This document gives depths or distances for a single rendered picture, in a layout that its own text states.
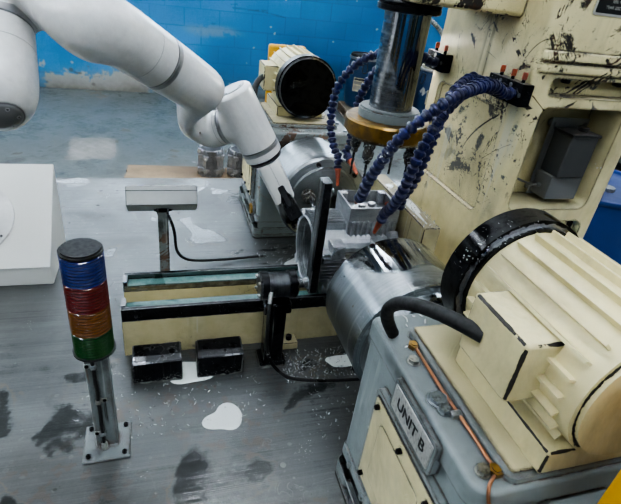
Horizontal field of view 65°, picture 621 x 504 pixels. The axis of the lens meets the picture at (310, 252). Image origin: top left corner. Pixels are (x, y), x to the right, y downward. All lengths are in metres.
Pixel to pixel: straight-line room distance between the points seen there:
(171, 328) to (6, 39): 0.63
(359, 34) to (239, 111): 6.00
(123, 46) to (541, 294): 0.62
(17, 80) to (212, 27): 5.80
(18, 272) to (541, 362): 1.24
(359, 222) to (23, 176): 0.90
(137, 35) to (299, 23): 5.97
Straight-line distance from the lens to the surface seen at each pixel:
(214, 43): 6.57
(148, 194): 1.26
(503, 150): 1.05
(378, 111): 1.03
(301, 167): 1.30
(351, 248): 1.09
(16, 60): 0.81
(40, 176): 1.50
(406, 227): 1.13
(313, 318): 1.19
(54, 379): 1.17
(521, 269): 0.58
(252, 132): 1.03
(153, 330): 1.14
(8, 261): 1.45
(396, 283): 0.84
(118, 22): 0.77
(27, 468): 1.04
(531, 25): 1.04
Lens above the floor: 1.60
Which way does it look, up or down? 30 degrees down
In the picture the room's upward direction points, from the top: 8 degrees clockwise
